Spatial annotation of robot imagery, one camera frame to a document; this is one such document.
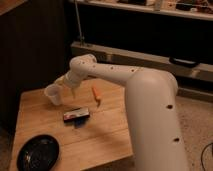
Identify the dark wooden cabinet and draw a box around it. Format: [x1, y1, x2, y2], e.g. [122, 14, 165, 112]
[0, 0, 66, 132]

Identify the wooden table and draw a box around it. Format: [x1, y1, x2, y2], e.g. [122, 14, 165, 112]
[9, 79, 132, 171]

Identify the cluttered upper shelf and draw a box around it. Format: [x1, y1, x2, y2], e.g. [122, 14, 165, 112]
[68, 0, 213, 21]

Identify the long grey case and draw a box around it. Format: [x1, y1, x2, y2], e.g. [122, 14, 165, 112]
[71, 41, 213, 82]

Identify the black and white box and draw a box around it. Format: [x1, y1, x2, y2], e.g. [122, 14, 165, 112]
[63, 107, 90, 122]

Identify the orange marker pen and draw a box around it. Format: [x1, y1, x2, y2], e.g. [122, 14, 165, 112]
[92, 86, 102, 106]

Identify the black case handle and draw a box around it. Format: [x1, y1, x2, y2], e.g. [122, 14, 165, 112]
[169, 57, 200, 68]

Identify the metal pole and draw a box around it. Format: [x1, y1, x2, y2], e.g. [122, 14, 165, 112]
[74, 0, 85, 46]

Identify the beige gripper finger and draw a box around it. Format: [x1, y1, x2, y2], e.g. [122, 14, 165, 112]
[54, 75, 65, 85]
[71, 88, 76, 98]

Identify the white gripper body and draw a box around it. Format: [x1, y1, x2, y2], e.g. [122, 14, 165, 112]
[64, 71, 85, 88]

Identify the black cable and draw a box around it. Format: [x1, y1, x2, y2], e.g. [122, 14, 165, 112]
[200, 142, 213, 171]

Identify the black round plate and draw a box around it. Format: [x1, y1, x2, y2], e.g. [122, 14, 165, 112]
[16, 134, 59, 171]

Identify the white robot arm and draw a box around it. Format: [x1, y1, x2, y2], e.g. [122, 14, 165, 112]
[56, 54, 189, 171]

